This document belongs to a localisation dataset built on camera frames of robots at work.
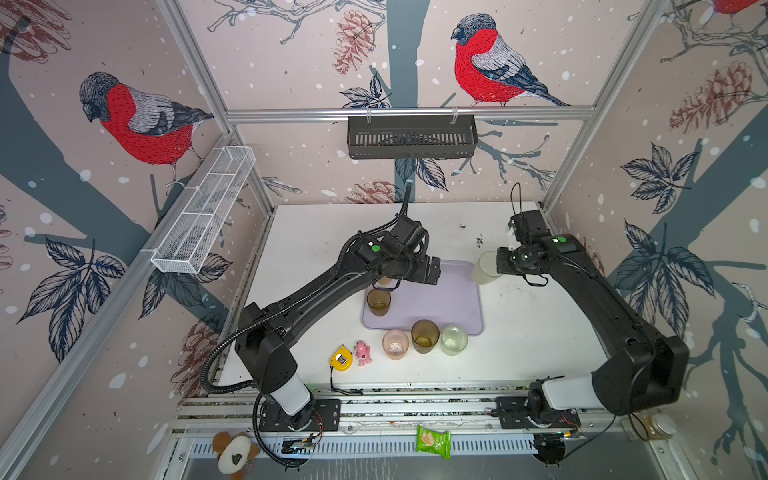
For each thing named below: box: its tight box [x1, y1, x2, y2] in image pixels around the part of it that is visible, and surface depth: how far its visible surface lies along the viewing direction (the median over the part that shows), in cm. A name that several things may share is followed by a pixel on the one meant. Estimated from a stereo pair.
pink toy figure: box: [354, 340, 373, 367], surface depth 84 cm
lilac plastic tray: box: [362, 260, 483, 335], surface depth 92 cm
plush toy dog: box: [212, 431, 260, 480], surface depth 69 cm
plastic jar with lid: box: [621, 413, 677, 442], surface depth 65 cm
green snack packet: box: [416, 425, 451, 460], surface depth 70 cm
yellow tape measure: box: [330, 345, 353, 371], surface depth 83 cm
